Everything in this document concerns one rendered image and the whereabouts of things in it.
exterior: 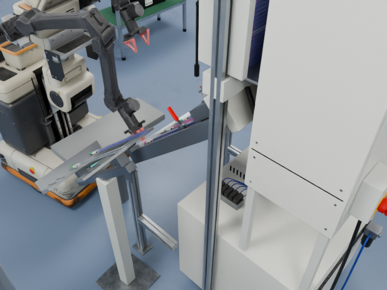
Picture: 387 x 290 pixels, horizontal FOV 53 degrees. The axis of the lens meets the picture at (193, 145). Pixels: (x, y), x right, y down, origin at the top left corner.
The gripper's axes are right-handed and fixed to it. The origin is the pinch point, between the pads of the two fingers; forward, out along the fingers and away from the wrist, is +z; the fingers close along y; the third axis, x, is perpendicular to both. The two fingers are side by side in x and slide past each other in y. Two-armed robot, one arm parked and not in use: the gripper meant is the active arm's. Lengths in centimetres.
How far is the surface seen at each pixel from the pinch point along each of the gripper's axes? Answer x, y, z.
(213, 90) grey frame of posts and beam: -83, -14, -7
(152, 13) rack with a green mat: 149, 156, -92
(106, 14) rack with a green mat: 170, 123, -113
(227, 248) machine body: -35, -11, 53
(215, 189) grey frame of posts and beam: -56, -14, 24
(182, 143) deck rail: -47.0, -10.3, 5.1
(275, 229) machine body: -45, 8, 57
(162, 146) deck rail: -32.8, -10.5, 3.3
